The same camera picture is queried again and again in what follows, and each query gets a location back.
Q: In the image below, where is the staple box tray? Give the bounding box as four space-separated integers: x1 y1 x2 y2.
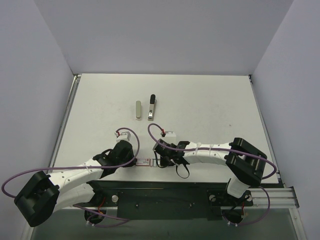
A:
150 159 157 168

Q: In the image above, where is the red white staple box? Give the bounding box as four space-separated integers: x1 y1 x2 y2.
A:
136 158 151 167

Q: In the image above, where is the beige stapler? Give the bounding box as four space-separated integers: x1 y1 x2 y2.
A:
135 100 142 120

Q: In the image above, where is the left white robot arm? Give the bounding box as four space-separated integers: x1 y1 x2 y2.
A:
14 140 136 227

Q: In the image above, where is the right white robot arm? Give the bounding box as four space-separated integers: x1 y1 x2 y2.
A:
153 137 267 205

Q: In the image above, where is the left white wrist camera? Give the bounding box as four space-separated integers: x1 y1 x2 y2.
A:
115 131 131 143

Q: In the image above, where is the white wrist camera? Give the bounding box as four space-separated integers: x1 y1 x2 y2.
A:
161 131 177 145
115 131 131 143

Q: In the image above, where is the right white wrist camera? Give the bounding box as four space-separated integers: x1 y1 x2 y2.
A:
161 131 177 145

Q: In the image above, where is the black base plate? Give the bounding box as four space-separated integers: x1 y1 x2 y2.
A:
80 180 253 221

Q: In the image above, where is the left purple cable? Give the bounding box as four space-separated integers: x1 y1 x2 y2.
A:
1 127 141 228

